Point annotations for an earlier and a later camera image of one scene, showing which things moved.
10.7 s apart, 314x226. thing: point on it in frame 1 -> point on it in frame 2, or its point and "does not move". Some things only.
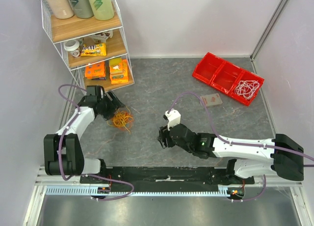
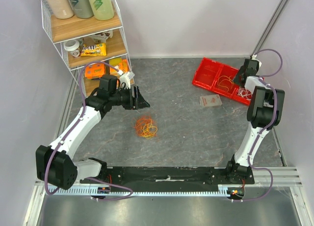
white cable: (247, 88) does not move
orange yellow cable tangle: (121, 118) -> (144, 127)
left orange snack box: (96, 71) does not move
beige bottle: (60, 4) does not move
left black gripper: (115, 105) -> (138, 101)
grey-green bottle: (80, 3) does not move
